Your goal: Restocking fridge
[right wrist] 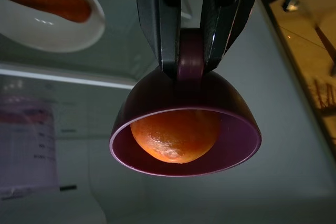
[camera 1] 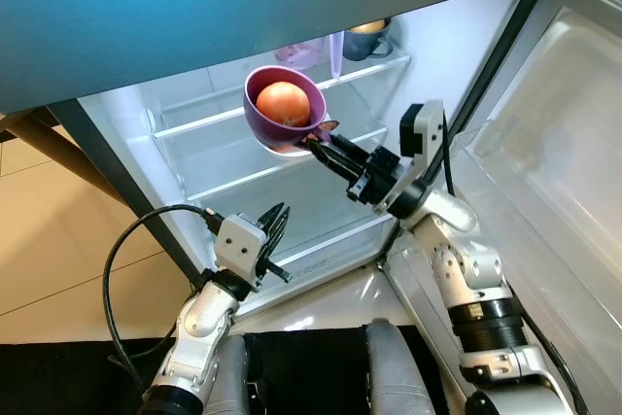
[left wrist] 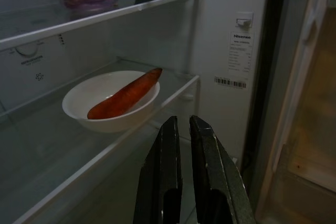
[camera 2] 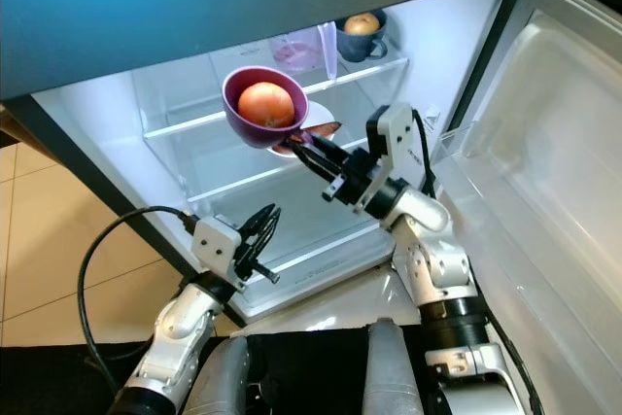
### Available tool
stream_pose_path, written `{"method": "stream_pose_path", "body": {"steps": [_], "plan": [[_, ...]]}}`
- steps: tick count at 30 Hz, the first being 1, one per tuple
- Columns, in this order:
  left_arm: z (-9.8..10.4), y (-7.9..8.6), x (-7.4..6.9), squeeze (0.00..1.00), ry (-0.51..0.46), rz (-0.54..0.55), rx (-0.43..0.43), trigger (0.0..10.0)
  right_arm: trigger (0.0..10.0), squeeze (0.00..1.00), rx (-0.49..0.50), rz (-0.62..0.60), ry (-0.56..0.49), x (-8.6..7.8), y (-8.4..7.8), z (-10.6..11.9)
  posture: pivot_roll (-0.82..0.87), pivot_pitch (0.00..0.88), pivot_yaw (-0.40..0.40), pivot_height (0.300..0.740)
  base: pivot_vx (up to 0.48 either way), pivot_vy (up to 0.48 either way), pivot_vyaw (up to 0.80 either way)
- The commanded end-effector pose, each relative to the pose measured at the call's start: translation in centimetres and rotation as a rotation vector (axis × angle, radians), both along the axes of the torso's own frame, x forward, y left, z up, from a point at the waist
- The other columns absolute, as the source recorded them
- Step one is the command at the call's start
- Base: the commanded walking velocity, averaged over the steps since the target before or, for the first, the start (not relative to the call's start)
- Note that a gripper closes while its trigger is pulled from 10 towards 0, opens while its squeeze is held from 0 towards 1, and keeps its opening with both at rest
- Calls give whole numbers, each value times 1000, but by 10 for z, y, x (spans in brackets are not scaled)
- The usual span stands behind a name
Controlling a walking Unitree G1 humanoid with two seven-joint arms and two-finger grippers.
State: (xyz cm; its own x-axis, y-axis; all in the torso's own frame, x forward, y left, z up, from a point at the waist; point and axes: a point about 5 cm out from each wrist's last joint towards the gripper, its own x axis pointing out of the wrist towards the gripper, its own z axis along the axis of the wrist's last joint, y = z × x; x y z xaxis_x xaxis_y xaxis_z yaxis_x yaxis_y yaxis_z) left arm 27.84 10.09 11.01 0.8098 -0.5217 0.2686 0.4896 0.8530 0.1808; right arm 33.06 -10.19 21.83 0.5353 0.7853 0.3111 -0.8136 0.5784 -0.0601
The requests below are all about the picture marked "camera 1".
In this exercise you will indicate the translucent pink cup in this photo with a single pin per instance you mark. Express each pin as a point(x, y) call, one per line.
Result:
point(296, 53)

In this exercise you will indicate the grey left robot leg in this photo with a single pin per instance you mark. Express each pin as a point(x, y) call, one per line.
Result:
point(231, 381)

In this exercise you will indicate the purple bowl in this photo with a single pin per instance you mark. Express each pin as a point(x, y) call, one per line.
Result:
point(258, 121)

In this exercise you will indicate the black foam floor mat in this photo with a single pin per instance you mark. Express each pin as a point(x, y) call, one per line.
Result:
point(58, 381)

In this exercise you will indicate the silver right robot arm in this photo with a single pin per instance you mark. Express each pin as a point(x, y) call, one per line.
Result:
point(466, 269)

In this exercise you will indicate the steel freezer door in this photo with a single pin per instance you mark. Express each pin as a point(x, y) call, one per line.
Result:
point(194, 7)

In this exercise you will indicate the glass fridge shelf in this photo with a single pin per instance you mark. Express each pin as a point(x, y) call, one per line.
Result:
point(243, 174)
point(209, 114)

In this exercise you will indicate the pale yellow round fruit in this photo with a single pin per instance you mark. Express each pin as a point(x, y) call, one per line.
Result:
point(367, 26)

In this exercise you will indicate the orange carrot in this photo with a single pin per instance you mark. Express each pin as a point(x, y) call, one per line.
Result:
point(328, 127)

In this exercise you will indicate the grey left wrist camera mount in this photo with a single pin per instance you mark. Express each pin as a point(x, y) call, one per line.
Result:
point(238, 240)

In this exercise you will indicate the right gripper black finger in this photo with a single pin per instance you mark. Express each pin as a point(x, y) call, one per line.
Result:
point(348, 151)
point(335, 167)

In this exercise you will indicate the brown onion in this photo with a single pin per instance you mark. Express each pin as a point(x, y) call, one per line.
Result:
point(282, 104)

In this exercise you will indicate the grey right robot leg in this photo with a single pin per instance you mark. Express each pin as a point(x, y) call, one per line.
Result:
point(394, 376)

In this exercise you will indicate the white bowl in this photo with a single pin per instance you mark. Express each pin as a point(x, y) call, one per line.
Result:
point(287, 150)

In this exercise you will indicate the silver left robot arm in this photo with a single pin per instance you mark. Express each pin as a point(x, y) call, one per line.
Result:
point(199, 337)

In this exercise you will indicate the dark blue mug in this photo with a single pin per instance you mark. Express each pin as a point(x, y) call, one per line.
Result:
point(364, 46)

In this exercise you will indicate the steel fridge compartment door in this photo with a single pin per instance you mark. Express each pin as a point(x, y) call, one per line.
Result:
point(554, 143)

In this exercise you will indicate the grey robot leg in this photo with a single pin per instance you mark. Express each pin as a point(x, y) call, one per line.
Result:
point(394, 376)
point(231, 381)

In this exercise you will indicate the stainless steel fridge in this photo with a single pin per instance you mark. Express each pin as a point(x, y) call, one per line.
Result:
point(466, 36)

